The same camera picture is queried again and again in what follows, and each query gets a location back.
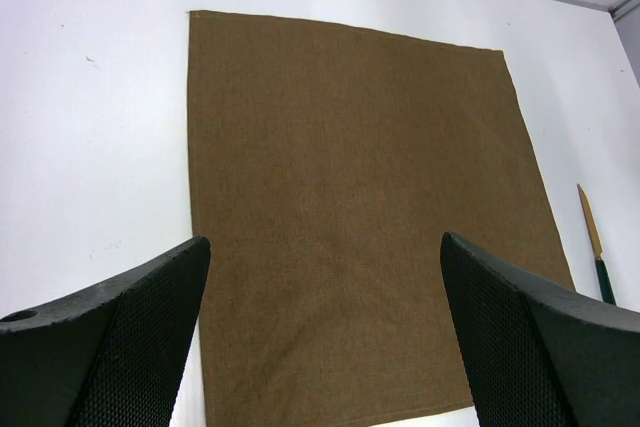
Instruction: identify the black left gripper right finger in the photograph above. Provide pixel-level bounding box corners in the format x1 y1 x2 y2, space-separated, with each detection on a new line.
440 232 639 426

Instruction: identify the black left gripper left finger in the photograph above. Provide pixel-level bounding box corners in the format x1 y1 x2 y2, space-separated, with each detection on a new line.
1 236 211 426

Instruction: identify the brown cloth napkin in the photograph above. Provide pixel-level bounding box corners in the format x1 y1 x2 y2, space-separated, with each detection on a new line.
187 11 573 426

